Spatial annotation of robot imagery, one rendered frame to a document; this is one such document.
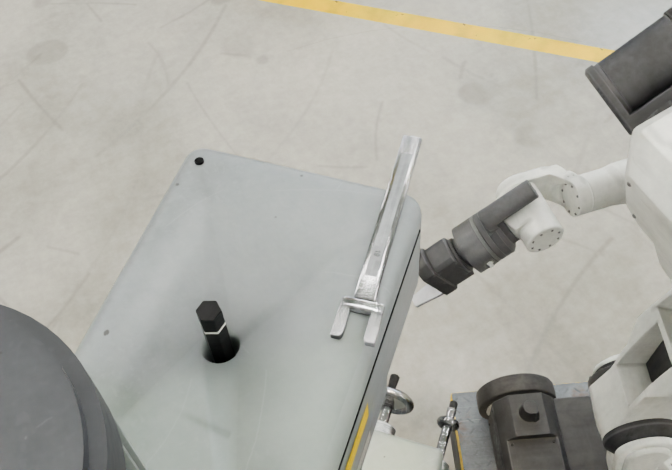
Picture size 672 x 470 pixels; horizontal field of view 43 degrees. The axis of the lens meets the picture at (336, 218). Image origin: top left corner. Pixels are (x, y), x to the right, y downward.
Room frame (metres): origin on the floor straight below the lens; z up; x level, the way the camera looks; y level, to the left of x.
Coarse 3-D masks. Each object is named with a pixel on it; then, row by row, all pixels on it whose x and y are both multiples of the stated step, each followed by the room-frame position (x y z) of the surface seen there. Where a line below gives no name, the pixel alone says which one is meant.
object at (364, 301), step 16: (416, 144) 0.57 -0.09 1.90; (400, 160) 0.55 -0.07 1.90; (400, 176) 0.53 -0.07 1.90; (400, 192) 0.51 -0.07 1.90; (384, 208) 0.50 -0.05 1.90; (400, 208) 0.49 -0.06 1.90; (384, 224) 0.48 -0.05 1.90; (384, 240) 0.46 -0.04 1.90; (368, 256) 0.44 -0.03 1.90; (384, 256) 0.44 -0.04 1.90; (368, 272) 0.42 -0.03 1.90; (368, 288) 0.41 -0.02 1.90; (352, 304) 0.39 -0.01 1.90; (368, 304) 0.39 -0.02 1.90; (336, 320) 0.38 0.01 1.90; (336, 336) 0.36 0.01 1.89; (368, 336) 0.36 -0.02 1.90
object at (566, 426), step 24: (504, 408) 0.84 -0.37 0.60; (528, 408) 0.81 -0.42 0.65; (552, 408) 0.83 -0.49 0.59; (576, 408) 0.83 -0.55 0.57; (504, 432) 0.78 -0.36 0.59; (528, 432) 0.77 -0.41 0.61; (552, 432) 0.77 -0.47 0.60; (576, 432) 0.77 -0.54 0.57; (504, 456) 0.73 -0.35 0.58; (528, 456) 0.72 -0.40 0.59; (552, 456) 0.71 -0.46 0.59; (576, 456) 0.72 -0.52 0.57; (600, 456) 0.71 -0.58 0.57
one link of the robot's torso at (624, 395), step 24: (648, 312) 0.71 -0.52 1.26; (648, 336) 0.68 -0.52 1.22; (624, 360) 0.68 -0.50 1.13; (648, 360) 0.68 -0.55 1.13; (600, 384) 0.68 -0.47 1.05; (624, 384) 0.64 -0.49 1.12; (648, 384) 0.64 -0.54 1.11; (600, 408) 0.64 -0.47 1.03; (624, 408) 0.60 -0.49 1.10; (648, 408) 0.59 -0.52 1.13; (600, 432) 0.60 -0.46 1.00; (624, 432) 0.58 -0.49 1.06; (648, 432) 0.57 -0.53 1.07
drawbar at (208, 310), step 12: (204, 312) 0.36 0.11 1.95; (216, 312) 0.36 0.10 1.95; (204, 324) 0.36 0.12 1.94; (216, 324) 0.36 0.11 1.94; (216, 336) 0.36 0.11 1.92; (228, 336) 0.36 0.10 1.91; (216, 348) 0.36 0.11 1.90; (228, 348) 0.36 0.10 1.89; (216, 360) 0.36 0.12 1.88; (228, 360) 0.36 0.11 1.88
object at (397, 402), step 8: (392, 376) 0.89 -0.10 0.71; (392, 384) 0.87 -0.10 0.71; (392, 392) 0.85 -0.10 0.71; (400, 392) 0.85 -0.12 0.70; (384, 400) 0.86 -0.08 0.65; (392, 400) 0.85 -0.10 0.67; (400, 400) 0.84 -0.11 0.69; (408, 400) 0.84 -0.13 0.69; (384, 408) 0.84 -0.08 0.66; (392, 408) 0.84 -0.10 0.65; (400, 408) 0.85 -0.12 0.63; (408, 408) 0.83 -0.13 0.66; (384, 416) 0.82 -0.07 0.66; (376, 424) 0.79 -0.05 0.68; (384, 424) 0.79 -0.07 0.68; (384, 432) 0.77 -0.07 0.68; (392, 432) 0.77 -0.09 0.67
